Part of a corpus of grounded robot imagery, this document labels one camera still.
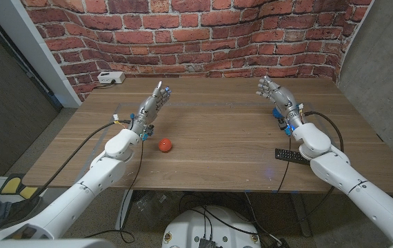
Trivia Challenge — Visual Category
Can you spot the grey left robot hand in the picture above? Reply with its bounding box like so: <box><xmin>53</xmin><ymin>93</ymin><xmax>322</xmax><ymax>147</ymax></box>
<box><xmin>129</xmin><ymin>81</ymin><xmax>172</xmax><ymax>141</ymax></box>

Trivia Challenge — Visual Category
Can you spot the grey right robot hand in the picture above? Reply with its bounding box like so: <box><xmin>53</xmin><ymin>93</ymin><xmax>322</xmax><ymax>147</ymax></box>
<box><xmin>255</xmin><ymin>75</ymin><xmax>306</xmax><ymax>134</ymax></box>

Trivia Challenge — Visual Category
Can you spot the orange ball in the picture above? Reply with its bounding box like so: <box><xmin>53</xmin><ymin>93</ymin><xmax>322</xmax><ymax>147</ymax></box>
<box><xmin>158</xmin><ymin>138</ymin><xmax>173</xmax><ymax>153</ymax></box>

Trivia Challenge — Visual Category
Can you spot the black TV remote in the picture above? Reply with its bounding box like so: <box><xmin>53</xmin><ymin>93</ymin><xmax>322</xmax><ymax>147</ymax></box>
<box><xmin>274</xmin><ymin>148</ymin><xmax>310</xmax><ymax>165</ymax></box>

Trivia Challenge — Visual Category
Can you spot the white power box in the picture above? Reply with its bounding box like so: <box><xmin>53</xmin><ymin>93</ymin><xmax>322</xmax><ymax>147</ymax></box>
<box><xmin>97</xmin><ymin>71</ymin><xmax>126</xmax><ymax>85</ymax></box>

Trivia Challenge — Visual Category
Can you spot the printed brick backdrop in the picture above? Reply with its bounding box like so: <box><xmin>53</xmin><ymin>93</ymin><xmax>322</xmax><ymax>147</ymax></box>
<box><xmin>20</xmin><ymin>0</ymin><xmax>375</xmax><ymax>103</ymax></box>

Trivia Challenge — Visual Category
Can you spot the clear plastic bag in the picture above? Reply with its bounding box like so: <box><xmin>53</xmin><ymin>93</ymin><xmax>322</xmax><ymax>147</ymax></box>
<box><xmin>134</xmin><ymin>191</ymin><xmax>180</xmax><ymax>225</ymax></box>

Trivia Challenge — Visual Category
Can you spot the grey table leg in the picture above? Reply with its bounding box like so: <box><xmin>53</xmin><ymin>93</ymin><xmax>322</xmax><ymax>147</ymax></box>
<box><xmin>290</xmin><ymin>192</ymin><xmax>312</xmax><ymax>238</ymax></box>
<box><xmin>114</xmin><ymin>189</ymin><xmax>134</xmax><ymax>231</ymax></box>

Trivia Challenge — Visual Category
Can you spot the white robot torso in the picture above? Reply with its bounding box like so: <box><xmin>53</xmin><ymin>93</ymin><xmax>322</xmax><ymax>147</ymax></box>
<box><xmin>161</xmin><ymin>205</ymin><xmax>262</xmax><ymax>248</ymax></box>

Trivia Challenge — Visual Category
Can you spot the white pillar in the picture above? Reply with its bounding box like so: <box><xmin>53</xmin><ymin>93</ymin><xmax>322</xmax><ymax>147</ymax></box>
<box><xmin>0</xmin><ymin>0</ymin><xmax>82</xmax><ymax>108</ymax></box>

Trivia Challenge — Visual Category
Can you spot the yellow foot pedal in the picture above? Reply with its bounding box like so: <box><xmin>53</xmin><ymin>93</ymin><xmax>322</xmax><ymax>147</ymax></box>
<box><xmin>0</xmin><ymin>175</ymin><xmax>22</xmax><ymax>195</ymax></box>
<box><xmin>19</xmin><ymin>185</ymin><xmax>39</xmax><ymax>200</ymax></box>

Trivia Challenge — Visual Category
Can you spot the black shoe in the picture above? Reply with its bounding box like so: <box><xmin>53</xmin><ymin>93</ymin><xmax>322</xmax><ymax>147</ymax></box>
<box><xmin>1</xmin><ymin>196</ymin><xmax>42</xmax><ymax>223</ymax></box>

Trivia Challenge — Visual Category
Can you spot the black power box cable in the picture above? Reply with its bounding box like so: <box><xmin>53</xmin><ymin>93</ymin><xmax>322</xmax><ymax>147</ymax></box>
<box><xmin>94</xmin><ymin>80</ymin><xmax>117</xmax><ymax>90</ymax></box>

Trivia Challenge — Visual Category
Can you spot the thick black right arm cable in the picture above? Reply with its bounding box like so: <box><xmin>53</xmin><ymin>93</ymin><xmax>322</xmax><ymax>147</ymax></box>
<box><xmin>303</xmin><ymin>110</ymin><xmax>344</xmax><ymax>223</ymax></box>

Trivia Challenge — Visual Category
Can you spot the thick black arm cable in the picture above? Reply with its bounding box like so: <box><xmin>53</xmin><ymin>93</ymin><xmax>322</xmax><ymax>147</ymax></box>
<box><xmin>303</xmin><ymin>110</ymin><xmax>344</xmax><ymax>223</ymax></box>
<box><xmin>0</xmin><ymin>119</ymin><xmax>132</xmax><ymax>241</ymax></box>

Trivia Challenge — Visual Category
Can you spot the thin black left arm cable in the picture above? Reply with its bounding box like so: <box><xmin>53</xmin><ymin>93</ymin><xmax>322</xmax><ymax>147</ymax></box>
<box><xmin>84</xmin><ymin>138</ymin><xmax>145</xmax><ymax>244</ymax></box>

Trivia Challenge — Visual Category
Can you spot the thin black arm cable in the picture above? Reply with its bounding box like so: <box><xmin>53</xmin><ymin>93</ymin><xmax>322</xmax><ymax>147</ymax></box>
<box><xmin>84</xmin><ymin>138</ymin><xmax>145</xmax><ymax>244</ymax></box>
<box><xmin>276</xmin><ymin>135</ymin><xmax>292</xmax><ymax>193</ymax></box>

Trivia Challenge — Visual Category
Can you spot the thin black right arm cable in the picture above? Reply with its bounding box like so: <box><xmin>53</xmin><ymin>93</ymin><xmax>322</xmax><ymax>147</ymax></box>
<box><xmin>276</xmin><ymin>135</ymin><xmax>292</xmax><ymax>193</ymax></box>

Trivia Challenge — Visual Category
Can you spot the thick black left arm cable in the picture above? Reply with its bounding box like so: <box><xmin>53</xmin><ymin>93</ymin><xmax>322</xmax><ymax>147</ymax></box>
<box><xmin>0</xmin><ymin>119</ymin><xmax>132</xmax><ymax>241</ymax></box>

